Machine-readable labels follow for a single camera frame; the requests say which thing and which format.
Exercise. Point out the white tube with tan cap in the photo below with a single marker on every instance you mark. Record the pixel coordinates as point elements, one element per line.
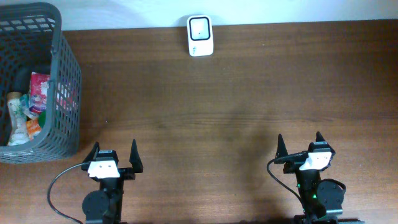
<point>19,134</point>

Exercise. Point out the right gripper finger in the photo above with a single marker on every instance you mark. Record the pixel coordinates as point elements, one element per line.
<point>319,137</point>
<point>281,148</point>

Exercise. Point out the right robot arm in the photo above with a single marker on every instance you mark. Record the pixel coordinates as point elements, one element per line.
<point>321,199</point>

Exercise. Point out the red purple tissue pack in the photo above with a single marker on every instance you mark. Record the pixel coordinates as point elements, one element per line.
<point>39,85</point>

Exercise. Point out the small orange box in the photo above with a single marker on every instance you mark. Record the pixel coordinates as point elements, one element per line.
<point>33,128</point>

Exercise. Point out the small teal box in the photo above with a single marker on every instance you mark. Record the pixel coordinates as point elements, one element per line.
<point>30,114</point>

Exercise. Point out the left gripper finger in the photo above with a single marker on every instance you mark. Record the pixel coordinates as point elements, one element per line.
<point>93,153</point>
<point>135,159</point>

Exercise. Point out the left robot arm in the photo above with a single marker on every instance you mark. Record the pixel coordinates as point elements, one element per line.
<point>105,204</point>

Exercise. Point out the grey plastic mesh basket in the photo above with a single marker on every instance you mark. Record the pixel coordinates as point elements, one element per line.
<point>32,41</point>

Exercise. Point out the green jar with green lid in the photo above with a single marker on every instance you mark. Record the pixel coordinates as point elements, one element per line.
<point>41,119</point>

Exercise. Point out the teal wet wipes pouch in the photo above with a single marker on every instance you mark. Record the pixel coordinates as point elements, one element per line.
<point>24,101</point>

